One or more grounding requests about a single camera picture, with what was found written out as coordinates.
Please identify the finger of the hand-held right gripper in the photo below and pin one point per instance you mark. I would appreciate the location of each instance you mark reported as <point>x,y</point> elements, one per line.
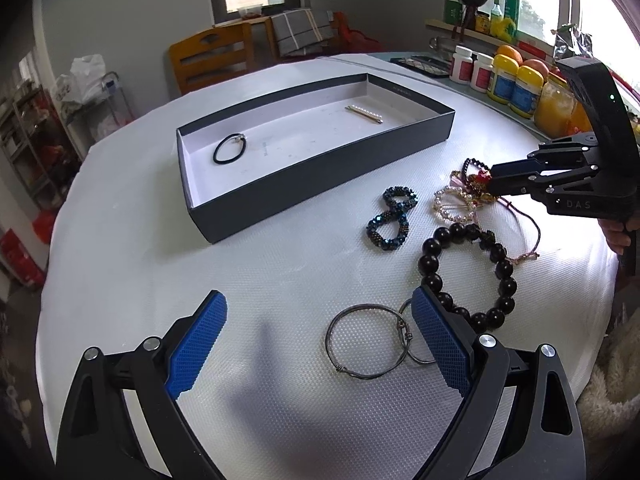
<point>515,166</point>
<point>515,186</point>

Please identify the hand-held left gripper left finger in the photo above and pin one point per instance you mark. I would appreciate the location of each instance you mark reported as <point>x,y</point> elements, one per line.
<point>196,345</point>

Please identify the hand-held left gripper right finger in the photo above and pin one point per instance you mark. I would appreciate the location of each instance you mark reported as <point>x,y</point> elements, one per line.
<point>440,342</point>

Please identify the round pearl hair clip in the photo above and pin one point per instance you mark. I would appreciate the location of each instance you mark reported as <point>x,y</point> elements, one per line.
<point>442,215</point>

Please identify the dark grey cardboard box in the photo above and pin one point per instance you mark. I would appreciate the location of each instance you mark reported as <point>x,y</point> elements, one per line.
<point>310,180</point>

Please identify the person's right hand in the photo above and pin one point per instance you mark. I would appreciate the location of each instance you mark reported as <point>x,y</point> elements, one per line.
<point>616,237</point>

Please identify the jar of orange preserve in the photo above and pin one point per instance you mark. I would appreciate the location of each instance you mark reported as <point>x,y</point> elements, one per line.
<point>552,107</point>

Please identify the white bottle red label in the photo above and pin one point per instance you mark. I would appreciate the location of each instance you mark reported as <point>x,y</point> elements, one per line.
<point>461,67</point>
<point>482,75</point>

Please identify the yellow fluffy duster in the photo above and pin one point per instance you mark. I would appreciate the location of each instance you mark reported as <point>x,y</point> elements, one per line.
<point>505,29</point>

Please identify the dark flat palette tray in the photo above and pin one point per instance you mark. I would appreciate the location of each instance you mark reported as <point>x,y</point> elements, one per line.
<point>420,64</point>

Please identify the metal pot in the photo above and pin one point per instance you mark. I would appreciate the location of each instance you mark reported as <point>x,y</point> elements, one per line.
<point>442,46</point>

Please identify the small yellow jar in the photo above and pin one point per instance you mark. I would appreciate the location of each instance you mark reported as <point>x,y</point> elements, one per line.
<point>482,24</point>

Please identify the pearl bar hair clip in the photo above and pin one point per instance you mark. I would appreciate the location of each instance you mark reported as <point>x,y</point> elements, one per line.
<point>365,114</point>

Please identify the green spray can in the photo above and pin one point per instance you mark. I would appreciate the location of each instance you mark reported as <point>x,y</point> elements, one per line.
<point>512,5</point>

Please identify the green box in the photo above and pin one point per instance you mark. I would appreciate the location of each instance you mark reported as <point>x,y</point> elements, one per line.
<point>452,9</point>

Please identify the red crate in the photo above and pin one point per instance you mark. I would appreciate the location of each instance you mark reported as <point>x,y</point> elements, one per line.
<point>17,260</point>

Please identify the red plastic bag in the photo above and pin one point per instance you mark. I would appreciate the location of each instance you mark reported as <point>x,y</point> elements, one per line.
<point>352,35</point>

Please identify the chrome trolley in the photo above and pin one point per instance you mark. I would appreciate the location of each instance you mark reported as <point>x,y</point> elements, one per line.
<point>117,105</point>

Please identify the metal storage rack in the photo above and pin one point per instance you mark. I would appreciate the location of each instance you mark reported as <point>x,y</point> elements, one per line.
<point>35,150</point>

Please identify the grey plaid cushion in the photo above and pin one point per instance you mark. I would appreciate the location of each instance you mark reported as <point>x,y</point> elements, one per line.
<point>300,30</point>

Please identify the wooden chair with cushion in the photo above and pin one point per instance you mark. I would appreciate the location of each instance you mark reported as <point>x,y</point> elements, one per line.
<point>276,47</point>

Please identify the white plastic bag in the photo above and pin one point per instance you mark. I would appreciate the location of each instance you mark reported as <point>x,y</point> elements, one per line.
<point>87,75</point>

